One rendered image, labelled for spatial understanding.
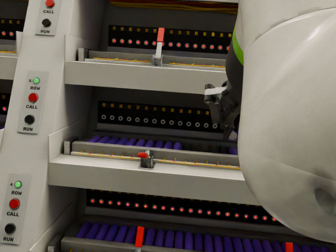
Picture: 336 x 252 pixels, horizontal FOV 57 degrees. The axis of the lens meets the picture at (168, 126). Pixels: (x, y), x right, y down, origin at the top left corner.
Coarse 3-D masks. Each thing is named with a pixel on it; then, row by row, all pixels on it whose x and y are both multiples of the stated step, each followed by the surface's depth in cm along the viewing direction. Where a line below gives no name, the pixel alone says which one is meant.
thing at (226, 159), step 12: (72, 144) 62; (84, 144) 62; (96, 144) 62; (108, 144) 62; (108, 156) 60; (120, 156) 60; (132, 156) 60; (156, 156) 61; (168, 156) 61; (180, 156) 61; (192, 156) 60; (204, 156) 60; (216, 156) 60; (228, 156) 60; (240, 168) 58
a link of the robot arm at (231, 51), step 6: (228, 54) 33; (234, 54) 31; (228, 60) 33; (234, 60) 31; (228, 66) 34; (234, 66) 32; (240, 66) 30; (228, 72) 34; (234, 72) 32; (240, 72) 31; (228, 78) 35; (234, 78) 33; (240, 78) 32; (234, 84) 34; (240, 84) 33; (240, 90) 34
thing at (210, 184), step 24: (48, 144) 56; (48, 168) 57; (72, 168) 57; (96, 168) 57; (120, 168) 56; (168, 168) 58; (192, 168) 59; (216, 168) 60; (144, 192) 57; (168, 192) 56; (192, 192) 56; (216, 192) 56; (240, 192) 55
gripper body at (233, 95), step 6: (222, 84) 42; (228, 84) 39; (228, 90) 39; (234, 90) 37; (222, 96) 42; (228, 96) 41; (234, 96) 38; (240, 96) 37; (234, 102) 43; (240, 102) 38
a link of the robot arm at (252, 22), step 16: (240, 0) 22; (256, 0) 20; (272, 0) 18; (288, 0) 17; (304, 0) 17; (320, 0) 16; (240, 16) 26; (256, 16) 19; (272, 16) 18; (288, 16) 17; (240, 32) 27; (256, 32) 19; (240, 48) 29
